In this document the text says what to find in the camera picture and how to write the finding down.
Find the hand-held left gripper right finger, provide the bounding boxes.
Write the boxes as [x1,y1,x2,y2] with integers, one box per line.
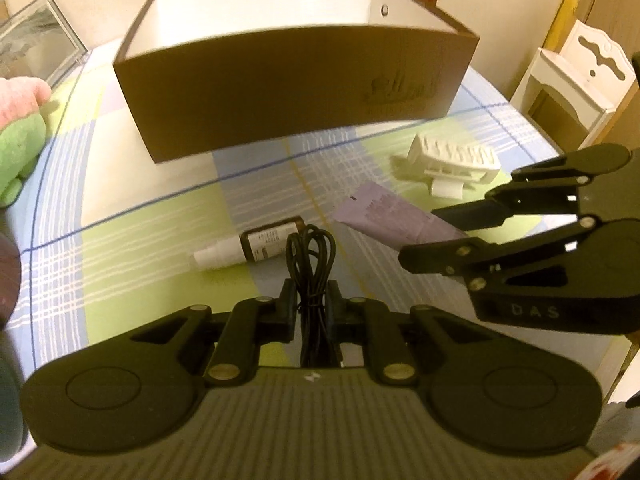
[327,280,496,386]

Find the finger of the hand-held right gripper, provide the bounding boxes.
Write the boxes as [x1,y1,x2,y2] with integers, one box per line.
[432,142,632,231]
[398,215,603,295]

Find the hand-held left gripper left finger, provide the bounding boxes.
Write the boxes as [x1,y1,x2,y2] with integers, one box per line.
[130,280,301,387]

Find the black cable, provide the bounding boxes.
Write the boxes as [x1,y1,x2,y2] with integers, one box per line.
[286,225,346,368]

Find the purple tube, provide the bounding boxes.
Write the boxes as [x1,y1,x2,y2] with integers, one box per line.
[336,182,468,251]

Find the brown cardboard box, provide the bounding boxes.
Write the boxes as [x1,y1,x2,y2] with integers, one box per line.
[112,0,481,165]

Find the white plastic clip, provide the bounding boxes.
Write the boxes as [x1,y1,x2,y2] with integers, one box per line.
[390,132,501,198]

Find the small dark dropper bottle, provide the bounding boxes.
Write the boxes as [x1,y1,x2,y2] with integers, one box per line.
[189,216,307,272]

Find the checked green blue sheet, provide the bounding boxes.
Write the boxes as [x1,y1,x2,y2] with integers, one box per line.
[0,42,636,366]

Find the white wooden chair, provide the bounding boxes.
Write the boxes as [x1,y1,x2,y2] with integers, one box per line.
[510,20,628,153]

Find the red and white object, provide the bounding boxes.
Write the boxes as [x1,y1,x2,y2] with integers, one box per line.
[585,442,640,480]

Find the yellow strip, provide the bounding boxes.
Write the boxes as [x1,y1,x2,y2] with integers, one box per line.
[547,0,581,91]

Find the dark brown translucent container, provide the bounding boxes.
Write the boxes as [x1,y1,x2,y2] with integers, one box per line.
[0,232,22,331]

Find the dark green round container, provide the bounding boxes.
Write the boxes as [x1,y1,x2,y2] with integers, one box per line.
[0,332,28,461]

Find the pink starfish plush toy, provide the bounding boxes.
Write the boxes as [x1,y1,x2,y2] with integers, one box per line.
[0,76,53,208]

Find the framed picture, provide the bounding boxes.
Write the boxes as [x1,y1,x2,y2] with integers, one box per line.
[0,0,87,86]

